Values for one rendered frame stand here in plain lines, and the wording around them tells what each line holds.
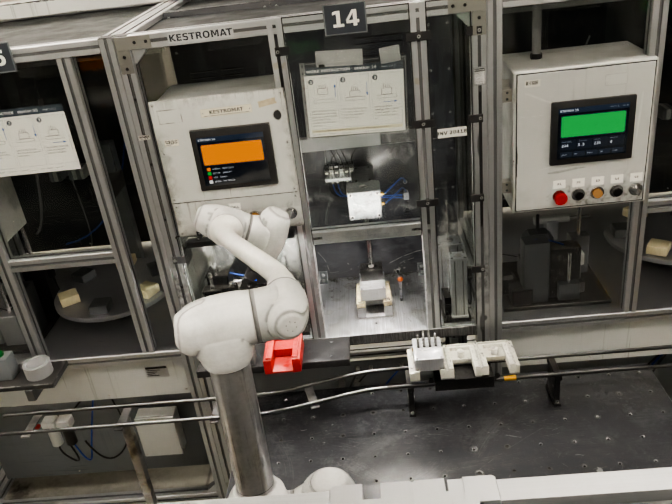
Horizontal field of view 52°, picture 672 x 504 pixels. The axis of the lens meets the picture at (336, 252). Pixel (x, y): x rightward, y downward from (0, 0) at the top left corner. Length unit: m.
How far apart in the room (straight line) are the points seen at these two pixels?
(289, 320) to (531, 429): 1.13
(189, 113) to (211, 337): 0.83
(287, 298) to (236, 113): 0.75
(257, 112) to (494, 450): 1.31
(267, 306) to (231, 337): 0.11
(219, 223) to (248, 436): 0.66
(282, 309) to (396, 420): 1.00
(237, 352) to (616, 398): 1.45
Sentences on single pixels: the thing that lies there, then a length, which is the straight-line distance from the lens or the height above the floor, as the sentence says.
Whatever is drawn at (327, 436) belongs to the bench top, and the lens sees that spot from 2.44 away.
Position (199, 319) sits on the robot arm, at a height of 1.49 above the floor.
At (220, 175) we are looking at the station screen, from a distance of 2.20.
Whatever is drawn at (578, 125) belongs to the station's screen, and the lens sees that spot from 2.23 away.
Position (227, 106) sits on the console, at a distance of 2.15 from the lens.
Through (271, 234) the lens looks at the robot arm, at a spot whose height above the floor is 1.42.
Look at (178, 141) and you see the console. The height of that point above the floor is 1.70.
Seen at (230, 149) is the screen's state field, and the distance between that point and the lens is 2.17.
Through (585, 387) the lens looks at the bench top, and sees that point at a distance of 2.63.
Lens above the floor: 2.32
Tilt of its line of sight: 27 degrees down
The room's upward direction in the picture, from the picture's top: 7 degrees counter-clockwise
